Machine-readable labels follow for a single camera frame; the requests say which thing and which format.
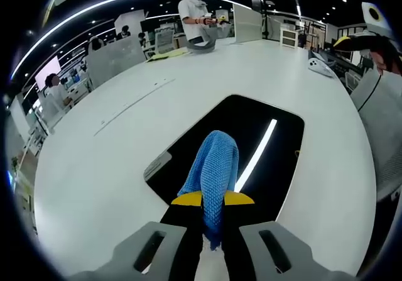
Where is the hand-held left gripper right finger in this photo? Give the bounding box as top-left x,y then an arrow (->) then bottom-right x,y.
221,190 -> 357,281

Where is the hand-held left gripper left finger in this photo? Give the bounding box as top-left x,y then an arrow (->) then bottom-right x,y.
70,190 -> 204,281

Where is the blue cleaning cloth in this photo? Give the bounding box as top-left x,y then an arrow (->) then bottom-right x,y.
177,129 -> 240,251

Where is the black tablet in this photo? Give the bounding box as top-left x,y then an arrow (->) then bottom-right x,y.
143,94 -> 305,225

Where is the yellow cloth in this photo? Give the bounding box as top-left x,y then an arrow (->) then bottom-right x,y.
146,50 -> 188,62

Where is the person's right hand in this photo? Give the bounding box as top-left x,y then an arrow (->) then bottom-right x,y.
369,41 -> 398,74

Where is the white flat device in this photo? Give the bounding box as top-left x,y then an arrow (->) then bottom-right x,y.
307,57 -> 334,78

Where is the white low cabinet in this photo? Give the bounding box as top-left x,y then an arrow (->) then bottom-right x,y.
280,28 -> 299,48

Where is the white upright panel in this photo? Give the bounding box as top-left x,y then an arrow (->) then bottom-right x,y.
232,3 -> 263,45

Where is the dark grey curved object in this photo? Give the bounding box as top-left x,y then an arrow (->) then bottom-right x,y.
187,31 -> 217,55

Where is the grey partition panel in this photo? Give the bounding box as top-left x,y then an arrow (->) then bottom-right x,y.
86,37 -> 147,89

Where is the white office chair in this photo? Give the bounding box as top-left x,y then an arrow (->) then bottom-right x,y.
147,29 -> 175,58

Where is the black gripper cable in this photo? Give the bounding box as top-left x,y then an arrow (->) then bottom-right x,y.
357,72 -> 383,111

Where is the pink wall screen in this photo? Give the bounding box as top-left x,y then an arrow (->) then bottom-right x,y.
34,55 -> 62,90

